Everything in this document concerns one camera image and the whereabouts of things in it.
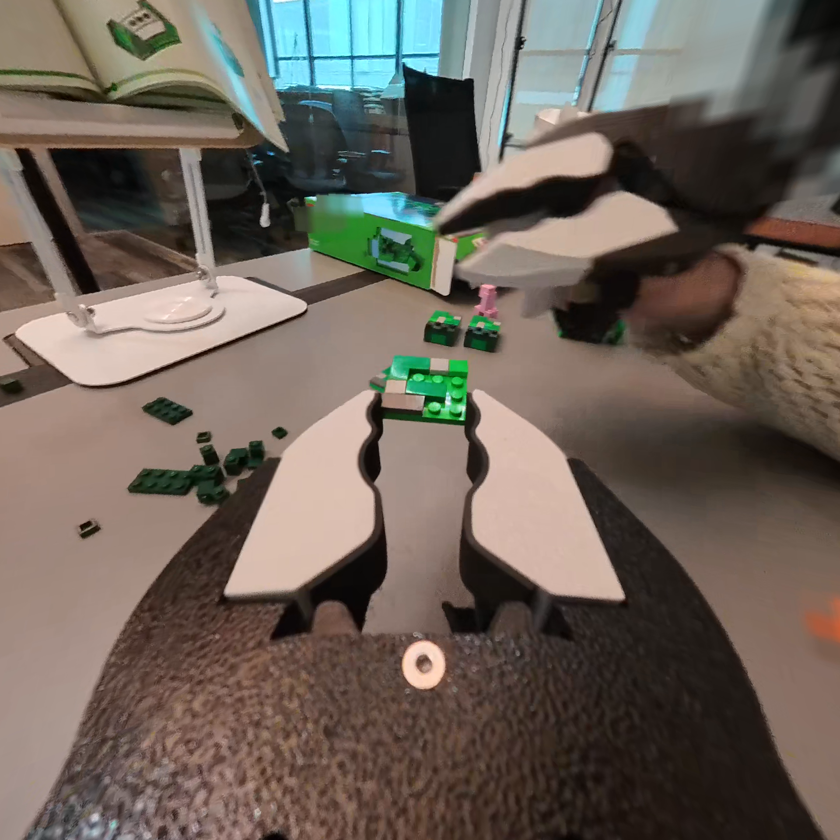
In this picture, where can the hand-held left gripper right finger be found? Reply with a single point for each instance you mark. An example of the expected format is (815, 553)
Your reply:
(544, 525)

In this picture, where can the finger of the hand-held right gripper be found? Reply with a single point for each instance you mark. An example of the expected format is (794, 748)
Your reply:
(544, 164)
(577, 236)

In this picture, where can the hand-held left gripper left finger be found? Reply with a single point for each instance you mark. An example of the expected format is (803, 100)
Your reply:
(308, 518)

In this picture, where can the dark grey lego tile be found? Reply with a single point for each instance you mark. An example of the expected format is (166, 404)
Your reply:
(401, 397)

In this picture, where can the bright green lego base plate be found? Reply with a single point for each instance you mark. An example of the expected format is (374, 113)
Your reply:
(439, 397)

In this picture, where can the pile of dark green lego pieces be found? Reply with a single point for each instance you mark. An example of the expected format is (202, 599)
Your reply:
(210, 469)

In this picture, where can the pink lego pig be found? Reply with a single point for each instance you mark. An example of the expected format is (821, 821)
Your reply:
(487, 302)

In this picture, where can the dark green lego cube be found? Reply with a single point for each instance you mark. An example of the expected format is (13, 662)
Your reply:
(441, 328)
(482, 334)

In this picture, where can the dark green lego plate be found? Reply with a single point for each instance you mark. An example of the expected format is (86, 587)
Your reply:
(167, 411)

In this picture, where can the green lego box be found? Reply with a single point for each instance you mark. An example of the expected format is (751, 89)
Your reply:
(367, 229)

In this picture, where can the lego instruction booklet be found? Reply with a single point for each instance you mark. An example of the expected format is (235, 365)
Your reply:
(131, 46)

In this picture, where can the person's right hand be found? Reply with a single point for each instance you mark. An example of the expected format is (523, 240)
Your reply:
(689, 302)

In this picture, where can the black office chair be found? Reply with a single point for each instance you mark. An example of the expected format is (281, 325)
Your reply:
(439, 131)

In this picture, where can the grey mesh office chair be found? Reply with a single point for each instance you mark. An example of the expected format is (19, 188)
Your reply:
(315, 144)

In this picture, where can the white stand base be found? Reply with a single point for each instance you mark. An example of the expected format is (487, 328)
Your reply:
(164, 328)

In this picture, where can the orange brick separator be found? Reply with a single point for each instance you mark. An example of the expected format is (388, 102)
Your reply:
(823, 623)

